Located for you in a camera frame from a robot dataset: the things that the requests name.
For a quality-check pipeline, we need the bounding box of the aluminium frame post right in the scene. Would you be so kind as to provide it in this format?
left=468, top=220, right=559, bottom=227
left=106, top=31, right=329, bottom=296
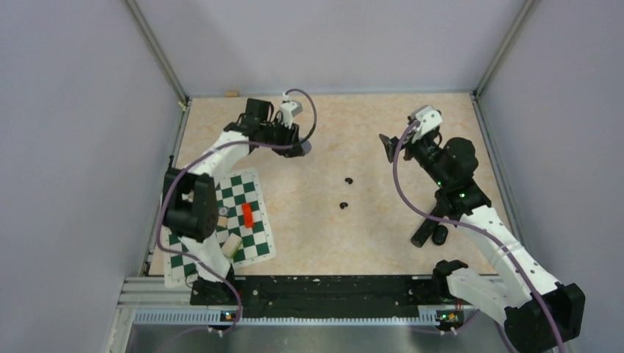
left=472, top=0, right=541, bottom=101

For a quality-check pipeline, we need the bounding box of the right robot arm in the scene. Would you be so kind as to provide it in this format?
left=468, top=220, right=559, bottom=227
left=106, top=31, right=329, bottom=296
left=379, top=130, right=586, bottom=352

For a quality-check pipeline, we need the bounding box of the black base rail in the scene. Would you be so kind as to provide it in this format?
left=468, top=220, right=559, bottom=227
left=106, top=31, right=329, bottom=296
left=190, top=275, right=481, bottom=320

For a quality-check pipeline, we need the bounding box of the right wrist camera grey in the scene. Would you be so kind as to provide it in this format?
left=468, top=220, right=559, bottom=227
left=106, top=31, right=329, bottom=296
left=408, top=105, right=442, bottom=143

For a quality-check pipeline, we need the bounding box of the orange rectangular block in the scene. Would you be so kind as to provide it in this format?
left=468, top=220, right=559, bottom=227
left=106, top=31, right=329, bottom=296
left=241, top=203, right=255, bottom=229

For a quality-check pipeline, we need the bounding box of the small wooden cube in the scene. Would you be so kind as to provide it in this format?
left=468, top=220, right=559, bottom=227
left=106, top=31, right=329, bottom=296
left=216, top=215, right=229, bottom=229

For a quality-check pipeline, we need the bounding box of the green white chess mat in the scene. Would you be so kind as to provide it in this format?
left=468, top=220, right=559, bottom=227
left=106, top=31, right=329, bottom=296
left=161, top=168, right=277, bottom=288

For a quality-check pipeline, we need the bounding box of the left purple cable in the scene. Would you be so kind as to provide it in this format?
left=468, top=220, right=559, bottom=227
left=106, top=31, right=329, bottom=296
left=155, top=88, right=319, bottom=337

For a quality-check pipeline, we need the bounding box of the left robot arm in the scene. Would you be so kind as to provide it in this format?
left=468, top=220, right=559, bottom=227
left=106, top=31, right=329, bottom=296
left=159, top=96, right=305, bottom=304

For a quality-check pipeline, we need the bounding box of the aluminium frame post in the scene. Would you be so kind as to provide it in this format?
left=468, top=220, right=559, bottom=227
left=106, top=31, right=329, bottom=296
left=472, top=0, right=541, bottom=101
left=122, top=0, right=189, bottom=112

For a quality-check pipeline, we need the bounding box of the wooden cork at wall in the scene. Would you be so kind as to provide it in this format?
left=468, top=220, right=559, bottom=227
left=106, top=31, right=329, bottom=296
left=224, top=90, right=240, bottom=98

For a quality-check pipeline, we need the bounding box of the aluminium frame post left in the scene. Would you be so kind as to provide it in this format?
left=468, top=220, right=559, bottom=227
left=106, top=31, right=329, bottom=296
left=122, top=0, right=189, bottom=112

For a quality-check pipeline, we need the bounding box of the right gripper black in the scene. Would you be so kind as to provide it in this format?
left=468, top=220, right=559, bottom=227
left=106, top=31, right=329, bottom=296
left=380, top=130, right=450, bottom=188

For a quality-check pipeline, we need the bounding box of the purple cable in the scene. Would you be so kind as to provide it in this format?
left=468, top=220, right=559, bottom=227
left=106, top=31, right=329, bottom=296
left=392, top=121, right=569, bottom=353
left=155, top=88, right=319, bottom=337

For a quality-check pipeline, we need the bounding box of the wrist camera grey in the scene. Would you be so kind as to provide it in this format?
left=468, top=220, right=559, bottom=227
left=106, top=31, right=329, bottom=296
left=278, top=100, right=303, bottom=129
left=408, top=105, right=442, bottom=143

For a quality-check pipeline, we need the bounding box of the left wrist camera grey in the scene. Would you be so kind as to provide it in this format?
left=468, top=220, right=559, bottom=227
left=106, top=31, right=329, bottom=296
left=278, top=100, right=303, bottom=129

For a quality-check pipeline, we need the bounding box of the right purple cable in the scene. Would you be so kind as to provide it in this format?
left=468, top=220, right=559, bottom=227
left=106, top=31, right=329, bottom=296
left=392, top=121, right=569, bottom=353

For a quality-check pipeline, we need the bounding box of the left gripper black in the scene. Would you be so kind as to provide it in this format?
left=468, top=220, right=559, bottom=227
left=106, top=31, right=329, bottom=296
left=259, top=117, right=303, bottom=158

